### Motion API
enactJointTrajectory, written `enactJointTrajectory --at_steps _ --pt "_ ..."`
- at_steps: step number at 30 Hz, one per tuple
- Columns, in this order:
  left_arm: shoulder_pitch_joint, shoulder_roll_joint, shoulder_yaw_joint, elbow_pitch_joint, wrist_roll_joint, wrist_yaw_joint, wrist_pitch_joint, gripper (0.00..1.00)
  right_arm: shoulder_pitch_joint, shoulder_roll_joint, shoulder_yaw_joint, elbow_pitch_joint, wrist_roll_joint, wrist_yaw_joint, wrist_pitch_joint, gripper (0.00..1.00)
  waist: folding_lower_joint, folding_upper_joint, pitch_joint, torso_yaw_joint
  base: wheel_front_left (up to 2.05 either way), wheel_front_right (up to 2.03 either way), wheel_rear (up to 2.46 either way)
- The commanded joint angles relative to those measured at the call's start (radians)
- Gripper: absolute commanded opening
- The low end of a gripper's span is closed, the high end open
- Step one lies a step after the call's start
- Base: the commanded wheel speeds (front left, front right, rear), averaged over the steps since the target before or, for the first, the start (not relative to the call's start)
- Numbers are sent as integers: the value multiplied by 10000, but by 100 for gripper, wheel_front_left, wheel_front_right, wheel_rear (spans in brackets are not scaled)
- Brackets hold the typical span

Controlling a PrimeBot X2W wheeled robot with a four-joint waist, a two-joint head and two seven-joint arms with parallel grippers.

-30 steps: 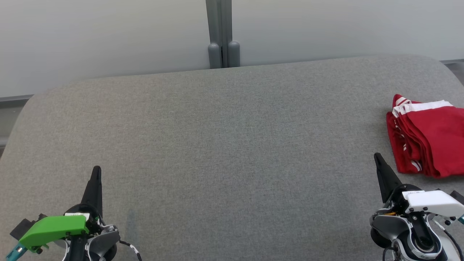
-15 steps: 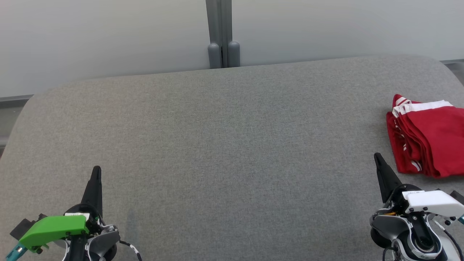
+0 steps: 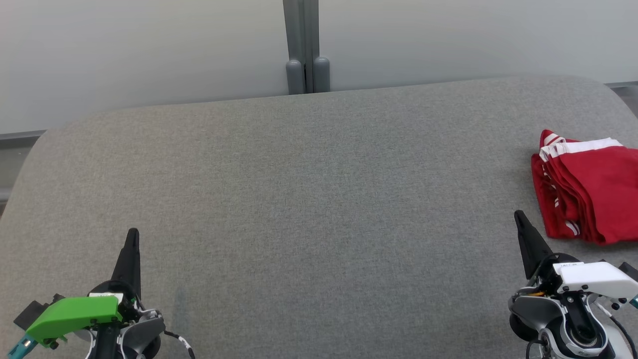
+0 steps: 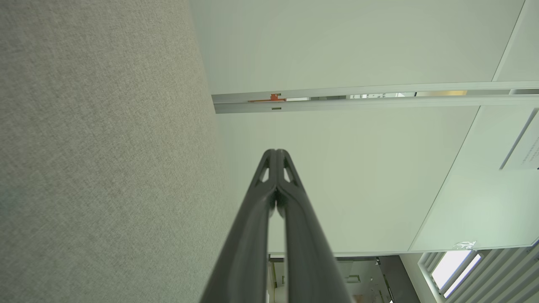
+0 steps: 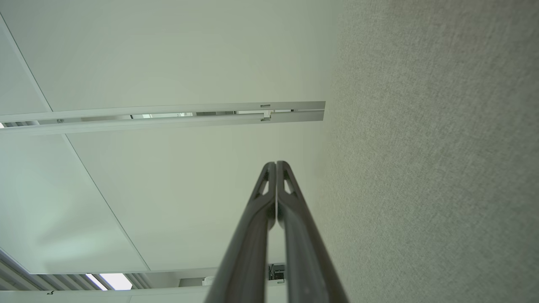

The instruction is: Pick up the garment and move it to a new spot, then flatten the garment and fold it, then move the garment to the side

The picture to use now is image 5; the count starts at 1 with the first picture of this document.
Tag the grey double partition post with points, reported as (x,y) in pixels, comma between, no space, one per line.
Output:
(303,106)

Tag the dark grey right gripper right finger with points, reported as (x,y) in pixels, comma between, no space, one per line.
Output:
(305,261)

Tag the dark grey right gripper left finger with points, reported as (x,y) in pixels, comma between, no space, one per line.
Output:
(244,261)

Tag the ceiling light panel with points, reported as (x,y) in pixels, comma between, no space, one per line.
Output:
(111,281)

